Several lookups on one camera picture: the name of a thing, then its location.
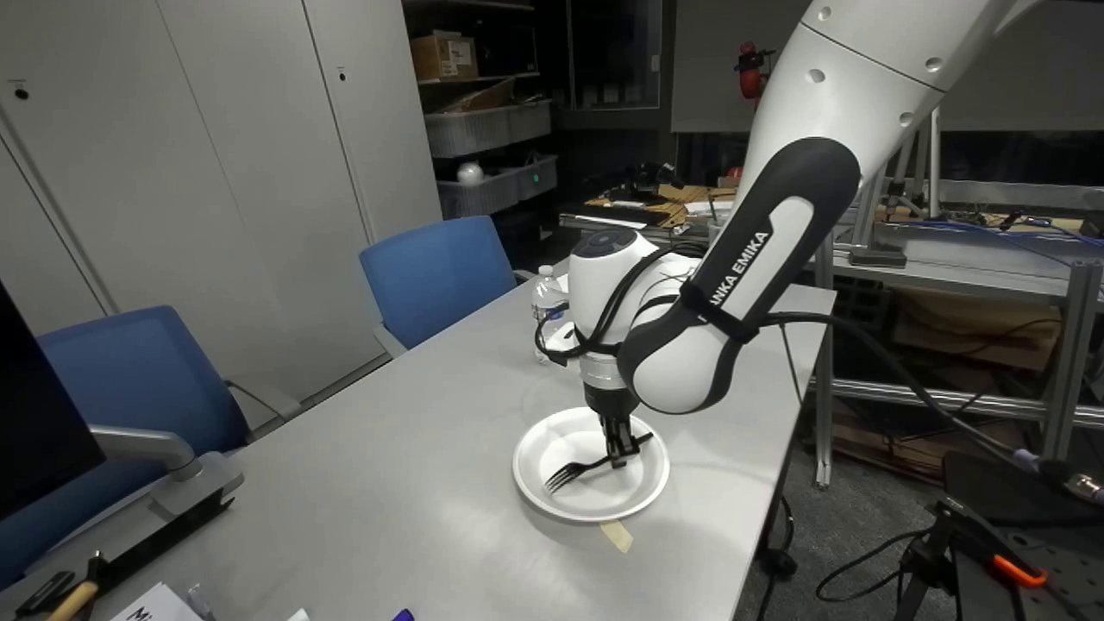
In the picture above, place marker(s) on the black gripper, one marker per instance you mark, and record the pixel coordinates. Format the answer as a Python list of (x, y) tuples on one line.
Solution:
[(614, 420)]

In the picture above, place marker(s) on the black plastic fork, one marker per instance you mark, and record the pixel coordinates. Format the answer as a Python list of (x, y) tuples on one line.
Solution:
[(575, 469)]

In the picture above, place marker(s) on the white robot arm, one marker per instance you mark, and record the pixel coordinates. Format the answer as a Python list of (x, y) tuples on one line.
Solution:
[(658, 328)]

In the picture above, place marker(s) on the white paper plate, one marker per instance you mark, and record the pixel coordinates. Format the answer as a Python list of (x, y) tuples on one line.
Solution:
[(600, 496)]

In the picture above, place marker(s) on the yellowish tape piece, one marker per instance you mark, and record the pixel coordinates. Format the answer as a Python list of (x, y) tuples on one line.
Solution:
[(618, 536)]

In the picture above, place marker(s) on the clear plastic water bottle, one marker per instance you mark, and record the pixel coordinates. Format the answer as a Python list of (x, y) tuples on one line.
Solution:
[(549, 309)]

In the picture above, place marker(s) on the blue office chair far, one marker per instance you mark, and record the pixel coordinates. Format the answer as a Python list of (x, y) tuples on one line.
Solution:
[(432, 276)]

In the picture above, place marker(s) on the blue office chair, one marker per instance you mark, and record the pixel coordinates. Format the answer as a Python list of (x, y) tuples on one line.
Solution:
[(432, 276), (126, 400)]

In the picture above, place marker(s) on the orange black clamp tool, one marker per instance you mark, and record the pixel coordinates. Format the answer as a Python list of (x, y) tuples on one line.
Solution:
[(977, 541)]

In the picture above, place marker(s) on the blue office chair near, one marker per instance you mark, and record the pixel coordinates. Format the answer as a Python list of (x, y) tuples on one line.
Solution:
[(126, 400)]

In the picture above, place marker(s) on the black monitor with stand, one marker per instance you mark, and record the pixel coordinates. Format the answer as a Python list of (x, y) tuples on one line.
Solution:
[(44, 426)]

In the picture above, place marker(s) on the metal workbench frame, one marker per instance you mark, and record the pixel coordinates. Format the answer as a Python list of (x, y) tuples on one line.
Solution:
[(917, 258)]

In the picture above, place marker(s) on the wooden handle tool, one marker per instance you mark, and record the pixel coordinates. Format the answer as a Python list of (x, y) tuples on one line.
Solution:
[(67, 595)]

